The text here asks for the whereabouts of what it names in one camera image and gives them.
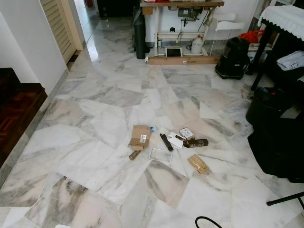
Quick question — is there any louvered wooden door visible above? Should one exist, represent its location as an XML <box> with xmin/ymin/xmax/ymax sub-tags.
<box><xmin>40</xmin><ymin>0</ymin><xmax>85</xmax><ymax>63</ymax></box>

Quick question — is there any folded grey towel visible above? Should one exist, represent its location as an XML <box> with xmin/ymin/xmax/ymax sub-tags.
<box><xmin>276</xmin><ymin>50</ymin><xmax>304</xmax><ymax>72</ymax></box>

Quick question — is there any white plastic jug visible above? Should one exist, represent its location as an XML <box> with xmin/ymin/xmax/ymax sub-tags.
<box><xmin>190</xmin><ymin>35</ymin><xmax>204</xmax><ymax>55</ymax></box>

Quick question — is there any red bag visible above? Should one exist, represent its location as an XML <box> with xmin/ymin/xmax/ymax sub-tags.
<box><xmin>239</xmin><ymin>29</ymin><xmax>266</xmax><ymax>44</ymax></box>

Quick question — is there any black rolled mat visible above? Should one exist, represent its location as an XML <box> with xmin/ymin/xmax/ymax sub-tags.
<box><xmin>133</xmin><ymin>9</ymin><xmax>146</xmax><ymax>60</ymax></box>

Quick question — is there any clear plastic tray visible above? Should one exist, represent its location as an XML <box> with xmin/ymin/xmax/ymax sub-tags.
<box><xmin>149</xmin><ymin>148</ymin><xmax>173</xmax><ymax>165</ymax></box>

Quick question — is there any open cardboard box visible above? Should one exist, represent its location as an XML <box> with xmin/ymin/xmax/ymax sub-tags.
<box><xmin>128</xmin><ymin>124</ymin><xmax>152</xmax><ymax>152</ymax></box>

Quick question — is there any black vacuum cleaner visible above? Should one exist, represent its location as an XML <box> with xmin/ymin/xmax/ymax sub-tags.
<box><xmin>214</xmin><ymin>37</ymin><xmax>251</xmax><ymax>80</ymax></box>

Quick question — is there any table with white lace cloth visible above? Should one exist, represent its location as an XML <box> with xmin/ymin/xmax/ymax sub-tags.
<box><xmin>250</xmin><ymin>4</ymin><xmax>304</xmax><ymax>91</ymax></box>

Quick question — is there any long flat cardboard box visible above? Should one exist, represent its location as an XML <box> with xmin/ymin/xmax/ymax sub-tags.
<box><xmin>147</xmin><ymin>55</ymin><xmax>219</xmax><ymax>66</ymax></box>

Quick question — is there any black stand leg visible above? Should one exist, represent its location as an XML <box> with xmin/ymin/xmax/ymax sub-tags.
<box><xmin>266</xmin><ymin>192</ymin><xmax>304</xmax><ymax>207</ymax></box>

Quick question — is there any dark wooden staircase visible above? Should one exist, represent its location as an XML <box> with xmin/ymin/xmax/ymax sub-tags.
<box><xmin>0</xmin><ymin>67</ymin><xmax>48</xmax><ymax>168</ymax></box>

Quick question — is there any white paper card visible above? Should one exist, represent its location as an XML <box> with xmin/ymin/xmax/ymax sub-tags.
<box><xmin>167</xmin><ymin>133</ymin><xmax>185</xmax><ymax>150</ymax></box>

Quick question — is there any gold box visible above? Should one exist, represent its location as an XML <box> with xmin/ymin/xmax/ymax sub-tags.
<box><xmin>187</xmin><ymin>154</ymin><xmax>210</xmax><ymax>175</ymax></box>

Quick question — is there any sewing machine table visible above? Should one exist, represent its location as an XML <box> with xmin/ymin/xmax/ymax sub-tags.
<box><xmin>140</xmin><ymin>0</ymin><xmax>225</xmax><ymax>60</ymax></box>

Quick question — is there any dark brown box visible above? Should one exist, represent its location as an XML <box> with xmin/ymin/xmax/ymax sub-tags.
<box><xmin>183</xmin><ymin>138</ymin><xmax>209</xmax><ymax>149</ymax></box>

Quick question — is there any white framed tablet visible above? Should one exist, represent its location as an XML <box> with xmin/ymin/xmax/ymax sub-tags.
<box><xmin>164</xmin><ymin>47</ymin><xmax>183</xmax><ymax>58</ymax></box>

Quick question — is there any large black bag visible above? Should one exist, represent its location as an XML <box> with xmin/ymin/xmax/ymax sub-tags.
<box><xmin>247</xmin><ymin>118</ymin><xmax>304</xmax><ymax>184</ymax></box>

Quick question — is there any black stick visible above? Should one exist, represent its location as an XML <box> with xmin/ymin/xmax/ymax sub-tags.
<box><xmin>159</xmin><ymin>133</ymin><xmax>174</xmax><ymax>152</ymax></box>

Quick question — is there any white wire rack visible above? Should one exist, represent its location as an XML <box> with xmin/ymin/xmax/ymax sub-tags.
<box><xmin>203</xmin><ymin>18</ymin><xmax>246</xmax><ymax>56</ymax></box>

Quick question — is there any brown cardboard tube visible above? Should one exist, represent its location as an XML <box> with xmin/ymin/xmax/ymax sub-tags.
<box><xmin>128</xmin><ymin>150</ymin><xmax>142</xmax><ymax>161</ymax></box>

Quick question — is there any small white box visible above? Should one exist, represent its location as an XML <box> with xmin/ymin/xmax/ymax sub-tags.
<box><xmin>179</xmin><ymin>127</ymin><xmax>195</xmax><ymax>141</ymax></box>

